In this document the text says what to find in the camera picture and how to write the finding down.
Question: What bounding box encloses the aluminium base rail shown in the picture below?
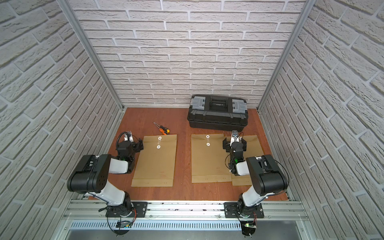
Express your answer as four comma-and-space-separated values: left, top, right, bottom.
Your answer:
64, 200, 309, 221

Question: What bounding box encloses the brown kraft file bag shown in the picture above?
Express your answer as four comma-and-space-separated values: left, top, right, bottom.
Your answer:
191, 134, 232, 184
232, 135, 264, 186
132, 135, 177, 187

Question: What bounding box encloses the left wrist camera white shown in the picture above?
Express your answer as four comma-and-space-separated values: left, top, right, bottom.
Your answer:
124, 131, 134, 142

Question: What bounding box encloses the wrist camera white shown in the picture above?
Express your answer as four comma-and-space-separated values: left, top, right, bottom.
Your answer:
124, 131, 134, 142
230, 131, 239, 144

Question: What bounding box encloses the aluminium corner post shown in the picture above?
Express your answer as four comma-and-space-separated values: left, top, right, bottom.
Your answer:
257, 0, 316, 112
58, 0, 124, 111

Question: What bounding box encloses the black grey plastic toolbox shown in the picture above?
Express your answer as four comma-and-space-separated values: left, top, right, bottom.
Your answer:
187, 95, 249, 132

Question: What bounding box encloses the black yellow screwdriver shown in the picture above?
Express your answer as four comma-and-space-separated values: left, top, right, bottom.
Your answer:
159, 126, 170, 135

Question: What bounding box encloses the left aluminium corner post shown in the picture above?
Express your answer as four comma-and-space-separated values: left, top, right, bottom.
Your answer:
58, 0, 124, 111

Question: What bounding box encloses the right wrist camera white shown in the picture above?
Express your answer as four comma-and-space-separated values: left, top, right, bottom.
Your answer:
230, 131, 239, 144

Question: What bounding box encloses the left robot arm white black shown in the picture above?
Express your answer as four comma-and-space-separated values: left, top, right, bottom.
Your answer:
67, 131, 144, 218

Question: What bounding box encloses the orange black screwdriver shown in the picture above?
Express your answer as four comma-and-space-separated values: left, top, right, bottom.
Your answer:
153, 122, 169, 135

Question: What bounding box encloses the right aluminium corner post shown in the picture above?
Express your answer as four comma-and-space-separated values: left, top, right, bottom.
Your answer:
257, 0, 316, 112

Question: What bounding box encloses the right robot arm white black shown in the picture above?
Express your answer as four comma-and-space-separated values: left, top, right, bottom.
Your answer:
223, 138, 289, 217

